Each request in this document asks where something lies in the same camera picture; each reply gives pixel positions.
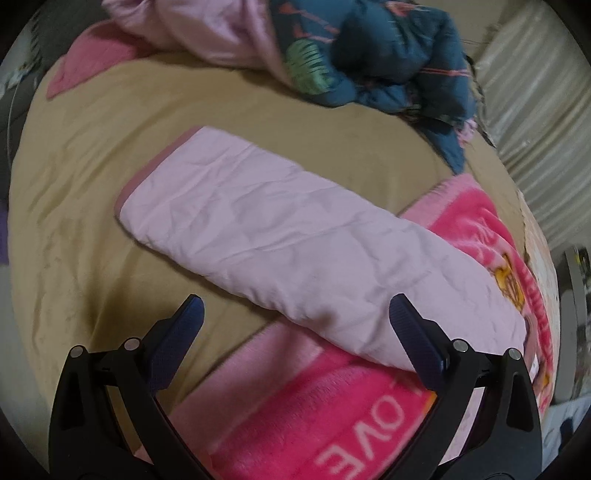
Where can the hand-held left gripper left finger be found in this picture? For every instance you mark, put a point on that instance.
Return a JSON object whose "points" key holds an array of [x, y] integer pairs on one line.
{"points": [[178, 341]]}

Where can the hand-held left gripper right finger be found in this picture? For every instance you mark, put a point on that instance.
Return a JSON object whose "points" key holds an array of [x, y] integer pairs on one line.
{"points": [[415, 341]]}

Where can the light pink quilted garment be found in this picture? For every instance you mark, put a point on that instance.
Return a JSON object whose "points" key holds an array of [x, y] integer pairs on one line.
{"points": [[277, 230]]}

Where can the pink printed fleece blanket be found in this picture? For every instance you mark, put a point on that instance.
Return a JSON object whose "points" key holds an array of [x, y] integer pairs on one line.
{"points": [[300, 406]]}

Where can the peach and white printed blanket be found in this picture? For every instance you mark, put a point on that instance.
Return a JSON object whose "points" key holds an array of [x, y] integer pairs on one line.
{"points": [[538, 258]]}

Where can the bed with tan sheet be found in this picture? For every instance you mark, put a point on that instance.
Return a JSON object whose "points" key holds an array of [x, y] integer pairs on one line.
{"points": [[92, 184]]}

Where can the white curtain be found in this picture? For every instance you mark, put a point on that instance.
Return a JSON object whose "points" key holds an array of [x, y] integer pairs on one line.
{"points": [[531, 115]]}

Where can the dark pink cloth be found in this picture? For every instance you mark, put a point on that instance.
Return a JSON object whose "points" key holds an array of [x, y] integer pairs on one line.
{"points": [[87, 60]]}

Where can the teal printed quilt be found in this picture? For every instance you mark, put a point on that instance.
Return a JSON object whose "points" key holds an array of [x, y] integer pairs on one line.
{"points": [[392, 46]]}

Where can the light pink cloth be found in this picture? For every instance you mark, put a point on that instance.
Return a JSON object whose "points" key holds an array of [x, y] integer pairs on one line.
{"points": [[194, 27]]}

